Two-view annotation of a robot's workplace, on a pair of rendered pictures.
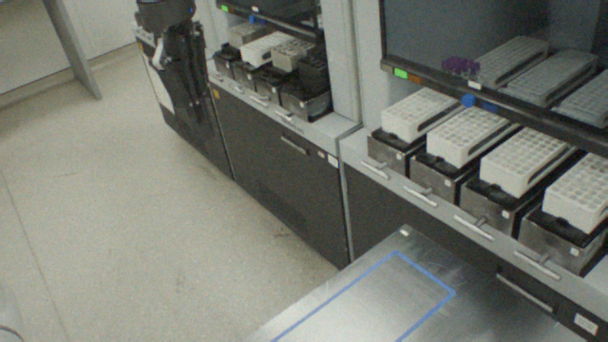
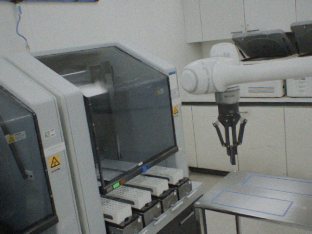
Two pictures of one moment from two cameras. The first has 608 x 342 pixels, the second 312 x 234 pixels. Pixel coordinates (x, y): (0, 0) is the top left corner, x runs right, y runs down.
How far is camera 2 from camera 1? 1.88 m
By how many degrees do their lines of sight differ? 99
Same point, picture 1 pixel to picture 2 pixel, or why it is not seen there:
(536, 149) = (146, 180)
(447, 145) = (146, 194)
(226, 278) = not seen: outside the picture
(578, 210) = (180, 172)
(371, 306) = (239, 201)
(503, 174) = (163, 184)
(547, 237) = (184, 186)
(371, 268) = (222, 204)
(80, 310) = not seen: outside the picture
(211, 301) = not seen: outside the picture
